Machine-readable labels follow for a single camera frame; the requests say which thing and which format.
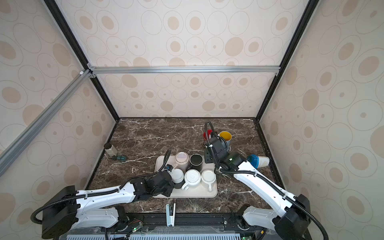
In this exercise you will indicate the horizontal aluminium frame bar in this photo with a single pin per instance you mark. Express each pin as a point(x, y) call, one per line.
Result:
point(185, 70)

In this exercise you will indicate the small black mug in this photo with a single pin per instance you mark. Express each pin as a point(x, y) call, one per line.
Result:
point(196, 162)

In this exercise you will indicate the plain white mug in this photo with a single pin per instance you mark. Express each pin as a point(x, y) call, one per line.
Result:
point(208, 178)

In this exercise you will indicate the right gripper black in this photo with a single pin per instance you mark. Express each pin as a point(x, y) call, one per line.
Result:
point(206, 157)

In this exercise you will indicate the black skull mug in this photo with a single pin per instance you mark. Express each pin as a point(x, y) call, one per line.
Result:
point(208, 135)

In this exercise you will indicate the left diagonal aluminium bar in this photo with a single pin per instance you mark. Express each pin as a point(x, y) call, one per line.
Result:
point(14, 150)

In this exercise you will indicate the blue white plastic bottle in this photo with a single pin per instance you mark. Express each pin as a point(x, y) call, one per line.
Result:
point(258, 161)

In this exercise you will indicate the green handled screwdriver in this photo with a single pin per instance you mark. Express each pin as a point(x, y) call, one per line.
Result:
point(120, 158)

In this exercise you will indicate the blue butterfly mug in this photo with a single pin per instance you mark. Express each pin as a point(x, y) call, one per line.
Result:
point(226, 138)

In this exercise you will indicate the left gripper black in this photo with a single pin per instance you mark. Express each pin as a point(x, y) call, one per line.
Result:
point(170, 187)

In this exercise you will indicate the black white mug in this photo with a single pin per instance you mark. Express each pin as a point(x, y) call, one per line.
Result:
point(177, 178)

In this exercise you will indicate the beige rectangular tray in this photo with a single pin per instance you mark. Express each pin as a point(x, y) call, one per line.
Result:
point(198, 192)

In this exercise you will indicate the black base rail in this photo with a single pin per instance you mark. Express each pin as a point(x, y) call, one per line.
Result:
point(188, 226)

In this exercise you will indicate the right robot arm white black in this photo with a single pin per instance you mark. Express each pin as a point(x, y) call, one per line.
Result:
point(290, 215)

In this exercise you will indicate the pink iridescent mug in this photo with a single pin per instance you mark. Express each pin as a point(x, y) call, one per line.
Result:
point(182, 161)

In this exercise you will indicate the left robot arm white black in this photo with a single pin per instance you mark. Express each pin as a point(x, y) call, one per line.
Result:
point(71, 209)

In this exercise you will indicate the white ribbed-base mug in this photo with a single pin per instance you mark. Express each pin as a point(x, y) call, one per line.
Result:
point(192, 179)

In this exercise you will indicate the white blue clip stand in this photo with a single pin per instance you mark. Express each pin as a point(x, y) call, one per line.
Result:
point(170, 214)

